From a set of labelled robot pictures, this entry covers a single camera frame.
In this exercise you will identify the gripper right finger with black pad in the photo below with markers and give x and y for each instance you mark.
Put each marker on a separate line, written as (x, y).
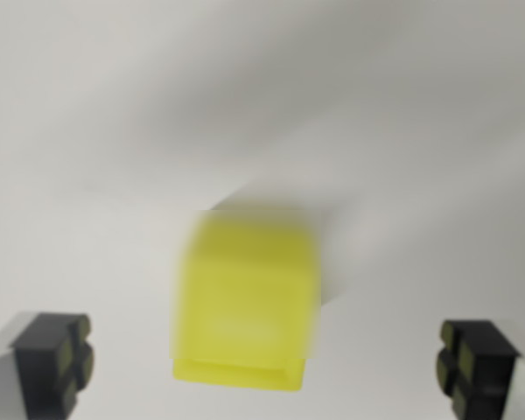
(485, 367)

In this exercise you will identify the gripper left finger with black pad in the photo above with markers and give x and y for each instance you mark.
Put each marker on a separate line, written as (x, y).
(44, 363)

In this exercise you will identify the yellow cube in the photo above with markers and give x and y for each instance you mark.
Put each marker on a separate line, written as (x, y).
(245, 297)

